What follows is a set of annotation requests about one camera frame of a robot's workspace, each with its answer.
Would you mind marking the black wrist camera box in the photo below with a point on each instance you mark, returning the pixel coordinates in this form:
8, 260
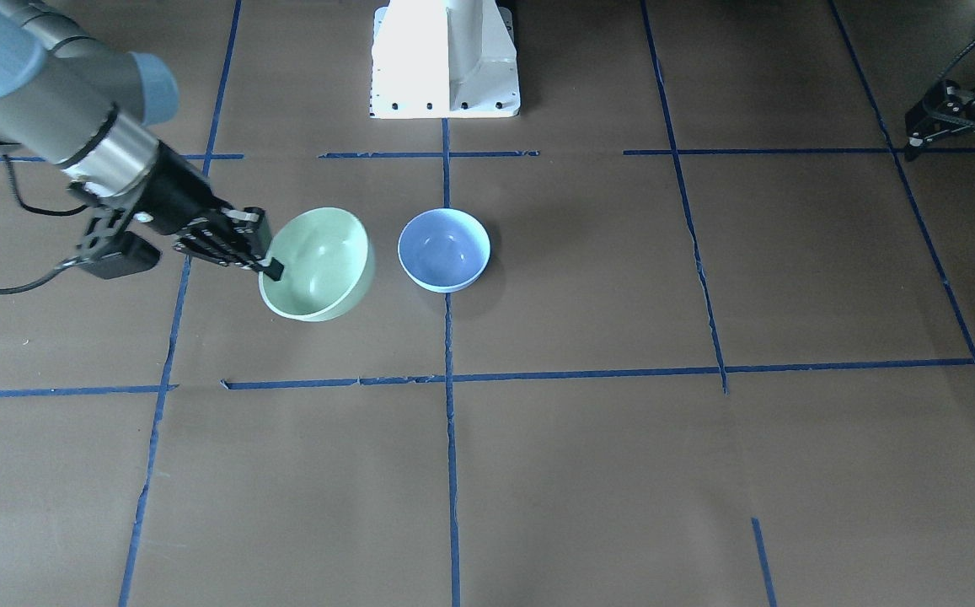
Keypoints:
118, 256

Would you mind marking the green bowl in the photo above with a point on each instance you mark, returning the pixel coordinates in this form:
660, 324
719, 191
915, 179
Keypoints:
329, 264

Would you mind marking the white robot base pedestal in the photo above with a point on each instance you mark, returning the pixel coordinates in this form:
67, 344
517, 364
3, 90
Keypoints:
444, 60

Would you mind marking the blue bowl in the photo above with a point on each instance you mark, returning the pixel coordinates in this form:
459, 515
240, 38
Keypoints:
444, 250

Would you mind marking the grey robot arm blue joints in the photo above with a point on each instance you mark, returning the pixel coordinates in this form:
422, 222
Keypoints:
86, 108

